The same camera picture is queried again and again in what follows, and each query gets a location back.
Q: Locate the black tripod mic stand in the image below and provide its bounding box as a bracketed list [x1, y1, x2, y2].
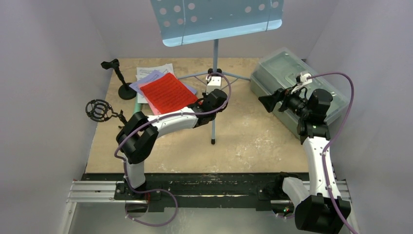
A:
[85, 99, 127, 125]

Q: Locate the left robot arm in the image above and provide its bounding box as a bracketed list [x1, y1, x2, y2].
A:
[116, 89, 229, 199]

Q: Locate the white sheet music page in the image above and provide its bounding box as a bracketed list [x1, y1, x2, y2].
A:
[135, 63, 174, 82]
[136, 93, 148, 104]

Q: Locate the red paper sheet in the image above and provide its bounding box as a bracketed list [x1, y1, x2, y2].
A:
[139, 73, 198, 114]

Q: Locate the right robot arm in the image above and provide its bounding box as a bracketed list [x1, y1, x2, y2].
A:
[259, 88, 351, 234]

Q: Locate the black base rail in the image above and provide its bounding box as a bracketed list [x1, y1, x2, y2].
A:
[81, 172, 294, 215]

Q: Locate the teal toy microphone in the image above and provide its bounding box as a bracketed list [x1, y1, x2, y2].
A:
[133, 103, 143, 114]

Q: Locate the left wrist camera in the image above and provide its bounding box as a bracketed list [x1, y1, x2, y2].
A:
[205, 76, 222, 95]

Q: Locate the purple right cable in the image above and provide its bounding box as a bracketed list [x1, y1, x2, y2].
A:
[276, 71, 359, 234]

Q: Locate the pink sheet music page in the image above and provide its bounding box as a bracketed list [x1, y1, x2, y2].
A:
[148, 103, 161, 115]

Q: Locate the black round-base mic stand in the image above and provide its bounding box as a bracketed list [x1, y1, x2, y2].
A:
[100, 58, 136, 100]

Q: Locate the blue music stand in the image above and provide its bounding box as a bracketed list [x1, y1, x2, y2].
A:
[149, 0, 285, 145]

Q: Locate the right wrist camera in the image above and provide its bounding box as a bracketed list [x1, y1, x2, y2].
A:
[290, 71, 312, 94]

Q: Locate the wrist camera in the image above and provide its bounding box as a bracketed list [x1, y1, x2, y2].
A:
[205, 76, 222, 95]
[290, 71, 312, 94]

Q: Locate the translucent green storage box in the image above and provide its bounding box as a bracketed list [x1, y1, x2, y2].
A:
[250, 47, 349, 137]

